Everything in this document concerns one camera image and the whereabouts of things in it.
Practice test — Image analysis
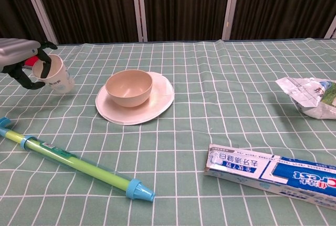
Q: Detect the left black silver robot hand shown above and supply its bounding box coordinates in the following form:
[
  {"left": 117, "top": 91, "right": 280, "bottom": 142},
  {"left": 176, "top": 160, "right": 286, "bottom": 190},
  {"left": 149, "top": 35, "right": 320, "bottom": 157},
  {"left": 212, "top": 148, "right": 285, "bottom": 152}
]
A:
[{"left": 0, "top": 38, "right": 58, "bottom": 90}]

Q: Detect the white printed paper cup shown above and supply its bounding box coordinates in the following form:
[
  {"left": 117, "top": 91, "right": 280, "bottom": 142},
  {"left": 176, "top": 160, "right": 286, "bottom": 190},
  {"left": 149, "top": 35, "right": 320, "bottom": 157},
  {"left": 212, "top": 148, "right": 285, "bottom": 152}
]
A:
[{"left": 31, "top": 54, "right": 76, "bottom": 95}]

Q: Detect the green blue water squirter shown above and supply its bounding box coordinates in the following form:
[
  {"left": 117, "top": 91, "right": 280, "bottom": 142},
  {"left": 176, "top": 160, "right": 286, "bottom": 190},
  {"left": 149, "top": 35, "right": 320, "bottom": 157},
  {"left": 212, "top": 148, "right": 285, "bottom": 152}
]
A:
[{"left": 0, "top": 117, "right": 156, "bottom": 203}]

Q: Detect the red ink stamp pad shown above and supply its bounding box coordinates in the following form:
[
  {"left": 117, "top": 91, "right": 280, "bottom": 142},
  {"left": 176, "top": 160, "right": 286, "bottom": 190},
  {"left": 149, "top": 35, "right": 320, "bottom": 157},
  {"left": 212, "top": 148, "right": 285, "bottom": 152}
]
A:
[{"left": 23, "top": 55, "right": 40, "bottom": 69}]

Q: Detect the blue white toothpaste box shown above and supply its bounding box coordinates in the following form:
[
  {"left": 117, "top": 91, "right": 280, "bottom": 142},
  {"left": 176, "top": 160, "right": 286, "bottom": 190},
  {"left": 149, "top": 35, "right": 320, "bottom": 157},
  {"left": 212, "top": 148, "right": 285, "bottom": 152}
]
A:
[{"left": 203, "top": 143, "right": 336, "bottom": 209}]

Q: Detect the white partition frame post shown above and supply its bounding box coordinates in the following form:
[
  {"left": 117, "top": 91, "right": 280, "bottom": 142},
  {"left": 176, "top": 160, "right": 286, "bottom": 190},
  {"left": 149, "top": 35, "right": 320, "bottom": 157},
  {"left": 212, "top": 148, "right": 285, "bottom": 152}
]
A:
[
  {"left": 221, "top": 0, "right": 242, "bottom": 41},
  {"left": 324, "top": 15, "right": 336, "bottom": 39},
  {"left": 19, "top": 0, "right": 59, "bottom": 45},
  {"left": 130, "top": 0, "right": 149, "bottom": 43}
]

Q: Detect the crumpled white snack bag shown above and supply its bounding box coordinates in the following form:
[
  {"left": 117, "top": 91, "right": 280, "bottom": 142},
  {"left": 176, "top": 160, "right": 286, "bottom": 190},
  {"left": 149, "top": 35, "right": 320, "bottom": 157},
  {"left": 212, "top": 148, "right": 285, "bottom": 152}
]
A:
[{"left": 275, "top": 76, "right": 336, "bottom": 120}]

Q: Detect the green checkered tablecloth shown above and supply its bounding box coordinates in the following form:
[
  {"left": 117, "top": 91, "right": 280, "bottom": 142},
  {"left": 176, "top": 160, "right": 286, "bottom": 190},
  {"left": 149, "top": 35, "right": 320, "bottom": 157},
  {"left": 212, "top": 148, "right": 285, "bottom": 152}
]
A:
[{"left": 0, "top": 38, "right": 336, "bottom": 226}]

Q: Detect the white paper plate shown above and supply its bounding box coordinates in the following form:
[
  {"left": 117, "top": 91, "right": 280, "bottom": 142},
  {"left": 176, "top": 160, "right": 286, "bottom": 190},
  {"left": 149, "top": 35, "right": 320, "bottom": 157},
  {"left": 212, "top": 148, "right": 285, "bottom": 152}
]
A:
[{"left": 94, "top": 71, "right": 175, "bottom": 126}]

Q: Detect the beige plastic bowl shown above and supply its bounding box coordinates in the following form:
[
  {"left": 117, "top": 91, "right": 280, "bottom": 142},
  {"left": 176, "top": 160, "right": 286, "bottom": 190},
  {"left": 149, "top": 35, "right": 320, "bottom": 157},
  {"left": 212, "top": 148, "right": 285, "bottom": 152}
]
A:
[{"left": 105, "top": 69, "right": 153, "bottom": 108}]

